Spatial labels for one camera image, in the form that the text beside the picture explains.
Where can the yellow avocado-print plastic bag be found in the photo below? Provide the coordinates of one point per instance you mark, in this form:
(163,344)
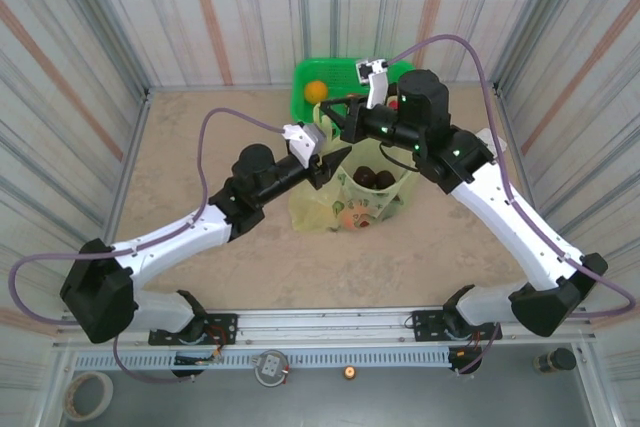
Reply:
(320,207)

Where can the dark brown fake fruit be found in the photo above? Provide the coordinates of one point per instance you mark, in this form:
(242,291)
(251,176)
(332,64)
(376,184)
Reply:
(384,179)
(363,177)

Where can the green plastic mesh basket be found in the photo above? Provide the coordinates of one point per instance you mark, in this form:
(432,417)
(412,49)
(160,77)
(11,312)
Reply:
(330,72)

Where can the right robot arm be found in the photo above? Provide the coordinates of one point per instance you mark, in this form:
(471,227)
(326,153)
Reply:
(510,227)

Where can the yellow-orange fake orange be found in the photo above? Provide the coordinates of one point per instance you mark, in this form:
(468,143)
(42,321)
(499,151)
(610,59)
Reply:
(316,92)

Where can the white small card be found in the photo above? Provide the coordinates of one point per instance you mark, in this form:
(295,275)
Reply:
(496,140)

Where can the round grey socket device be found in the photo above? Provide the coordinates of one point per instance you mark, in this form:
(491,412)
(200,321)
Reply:
(270,366)

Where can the small orange light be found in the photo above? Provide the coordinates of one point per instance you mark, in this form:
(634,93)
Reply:
(349,373)

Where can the dark jar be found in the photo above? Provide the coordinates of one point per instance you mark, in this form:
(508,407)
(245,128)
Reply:
(554,361)

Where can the beige tape roll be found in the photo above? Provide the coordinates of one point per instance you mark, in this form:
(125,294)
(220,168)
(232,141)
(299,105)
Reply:
(68,399)

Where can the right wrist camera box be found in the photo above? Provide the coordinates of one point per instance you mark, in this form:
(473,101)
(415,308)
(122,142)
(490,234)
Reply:
(375,89)

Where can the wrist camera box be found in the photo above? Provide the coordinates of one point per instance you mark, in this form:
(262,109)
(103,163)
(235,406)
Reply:
(375,89)
(302,144)

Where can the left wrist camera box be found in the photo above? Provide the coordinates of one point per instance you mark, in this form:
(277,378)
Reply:
(302,144)

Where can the aluminium rail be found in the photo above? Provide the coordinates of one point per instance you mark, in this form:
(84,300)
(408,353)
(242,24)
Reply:
(325,322)

